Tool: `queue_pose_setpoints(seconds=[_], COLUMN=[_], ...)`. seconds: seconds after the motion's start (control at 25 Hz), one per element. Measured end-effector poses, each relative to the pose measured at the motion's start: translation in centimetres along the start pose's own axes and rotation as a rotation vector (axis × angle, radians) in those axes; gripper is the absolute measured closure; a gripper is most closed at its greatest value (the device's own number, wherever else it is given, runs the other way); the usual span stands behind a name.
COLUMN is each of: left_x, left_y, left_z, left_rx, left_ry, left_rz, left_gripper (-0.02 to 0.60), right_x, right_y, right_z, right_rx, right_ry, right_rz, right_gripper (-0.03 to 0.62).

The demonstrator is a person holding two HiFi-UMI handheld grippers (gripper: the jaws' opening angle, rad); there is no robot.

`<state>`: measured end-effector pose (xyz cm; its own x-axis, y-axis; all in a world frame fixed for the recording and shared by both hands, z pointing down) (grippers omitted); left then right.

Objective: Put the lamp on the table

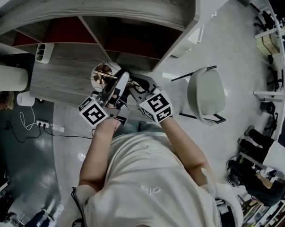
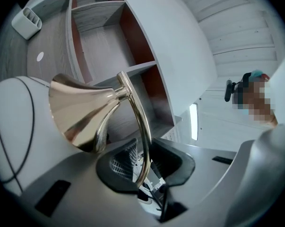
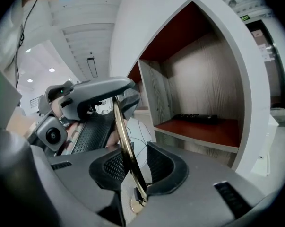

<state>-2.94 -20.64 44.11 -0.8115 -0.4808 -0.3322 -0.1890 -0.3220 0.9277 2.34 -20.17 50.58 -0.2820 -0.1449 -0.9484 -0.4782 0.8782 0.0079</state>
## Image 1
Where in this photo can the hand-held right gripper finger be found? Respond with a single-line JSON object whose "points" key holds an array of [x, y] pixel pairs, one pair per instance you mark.
{"points": [[136, 96], [150, 80]]}

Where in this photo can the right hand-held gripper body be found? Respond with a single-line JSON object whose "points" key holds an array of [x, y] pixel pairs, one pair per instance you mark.
{"points": [[157, 106]]}

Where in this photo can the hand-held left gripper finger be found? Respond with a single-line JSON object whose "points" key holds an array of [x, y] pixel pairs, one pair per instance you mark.
{"points": [[117, 99]]}

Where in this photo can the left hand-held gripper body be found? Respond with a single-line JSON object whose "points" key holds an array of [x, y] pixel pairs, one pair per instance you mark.
{"points": [[93, 112]]}

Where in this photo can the gold metallic object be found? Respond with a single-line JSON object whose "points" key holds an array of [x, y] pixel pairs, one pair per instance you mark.
{"points": [[102, 75]]}

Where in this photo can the person's right forearm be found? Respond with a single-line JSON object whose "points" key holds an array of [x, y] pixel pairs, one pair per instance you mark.
{"points": [[182, 150]]}

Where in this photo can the person's left forearm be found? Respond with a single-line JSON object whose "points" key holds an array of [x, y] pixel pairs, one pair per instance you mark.
{"points": [[95, 155]]}

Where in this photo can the grey wooden desk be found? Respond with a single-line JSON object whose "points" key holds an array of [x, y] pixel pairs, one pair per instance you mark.
{"points": [[66, 79]]}

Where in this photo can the long white office desk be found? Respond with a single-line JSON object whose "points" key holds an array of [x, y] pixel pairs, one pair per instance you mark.
{"points": [[282, 63]]}

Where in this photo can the grey-green chair black legs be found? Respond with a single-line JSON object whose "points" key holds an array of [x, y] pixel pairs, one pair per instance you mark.
{"points": [[207, 93]]}

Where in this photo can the white power strip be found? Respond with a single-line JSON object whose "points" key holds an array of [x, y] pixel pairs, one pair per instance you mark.
{"points": [[43, 124]]}

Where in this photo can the white drawer cabinet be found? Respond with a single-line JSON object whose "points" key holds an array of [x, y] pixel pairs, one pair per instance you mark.
{"points": [[188, 40]]}

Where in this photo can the small white cylinder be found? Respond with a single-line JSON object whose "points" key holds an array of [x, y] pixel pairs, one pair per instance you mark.
{"points": [[25, 99]]}

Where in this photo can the white ribbed pen holder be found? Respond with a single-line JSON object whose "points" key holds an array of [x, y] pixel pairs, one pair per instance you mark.
{"points": [[43, 53]]}

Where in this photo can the person's cream shirt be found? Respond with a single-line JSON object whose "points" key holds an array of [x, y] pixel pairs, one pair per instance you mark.
{"points": [[151, 185]]}

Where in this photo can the large white cylinder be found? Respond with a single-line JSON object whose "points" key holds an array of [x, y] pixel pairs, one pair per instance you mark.
{"points": [[7, 77]]}

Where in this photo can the wooden hutch shelf red back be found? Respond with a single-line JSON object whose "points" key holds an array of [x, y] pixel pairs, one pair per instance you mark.
{"points": [[97, 3]]}

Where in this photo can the cardboard boxes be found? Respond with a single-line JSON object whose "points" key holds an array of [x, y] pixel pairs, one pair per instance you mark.
{"points": [[268, 44]]}

